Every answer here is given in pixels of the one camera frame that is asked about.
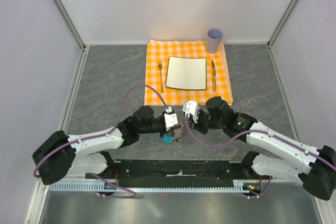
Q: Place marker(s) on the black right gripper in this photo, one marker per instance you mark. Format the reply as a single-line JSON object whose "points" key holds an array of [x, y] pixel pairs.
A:
{"points": [[197, 126]]}

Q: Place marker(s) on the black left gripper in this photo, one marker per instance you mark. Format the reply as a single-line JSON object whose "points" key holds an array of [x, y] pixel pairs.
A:
{"points": [[171, 129]]}

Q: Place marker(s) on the metal key organizer blue handle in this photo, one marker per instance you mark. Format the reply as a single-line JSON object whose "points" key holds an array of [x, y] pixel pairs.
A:
{"points": [[172, 136]]}

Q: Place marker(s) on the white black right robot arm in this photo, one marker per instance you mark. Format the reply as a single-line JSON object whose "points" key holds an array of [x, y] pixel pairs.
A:
{"points": [[309, 167]]}

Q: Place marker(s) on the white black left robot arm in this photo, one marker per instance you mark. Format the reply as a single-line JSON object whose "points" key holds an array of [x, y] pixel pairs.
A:
{"points": [[63, 155]]}

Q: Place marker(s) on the white square plate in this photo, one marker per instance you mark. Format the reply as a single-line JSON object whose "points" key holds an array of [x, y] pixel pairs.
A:
{"points": [[186, 73]]}

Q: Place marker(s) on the orange white checkered cloth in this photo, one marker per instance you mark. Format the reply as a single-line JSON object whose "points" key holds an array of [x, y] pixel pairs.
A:
{"points": [[162, 50]]}

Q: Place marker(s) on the gold knife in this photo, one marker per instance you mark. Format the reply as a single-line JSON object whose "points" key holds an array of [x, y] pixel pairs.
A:
{"points": [[214, 85]]}

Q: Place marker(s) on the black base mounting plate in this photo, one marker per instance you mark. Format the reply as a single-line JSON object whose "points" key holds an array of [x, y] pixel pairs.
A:
{"points": [[177, 173]]}

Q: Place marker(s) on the lilac plastic cup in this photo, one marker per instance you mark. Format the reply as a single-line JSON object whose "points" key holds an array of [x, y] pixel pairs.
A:
{"points": [[214, 38]]}

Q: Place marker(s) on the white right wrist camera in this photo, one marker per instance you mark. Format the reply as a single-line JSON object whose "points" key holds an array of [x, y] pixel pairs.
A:
{"points": [[190, 109]]}

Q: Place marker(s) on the light blue cable duct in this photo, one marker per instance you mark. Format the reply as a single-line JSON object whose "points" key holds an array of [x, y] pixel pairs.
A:
{"points": [[99, 186]]}

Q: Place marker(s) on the left aluminium frame post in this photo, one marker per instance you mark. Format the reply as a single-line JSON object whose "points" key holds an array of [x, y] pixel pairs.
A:
{"points": [[69, 23]]}

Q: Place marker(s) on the aluminium frame post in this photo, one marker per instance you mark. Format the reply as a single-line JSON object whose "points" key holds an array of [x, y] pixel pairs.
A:
{"points": [[69, 23], [283, 20]]}

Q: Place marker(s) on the right aluminium frame post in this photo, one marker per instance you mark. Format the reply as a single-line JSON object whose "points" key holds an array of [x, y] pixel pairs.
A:
{"points": [[283, 20]]}

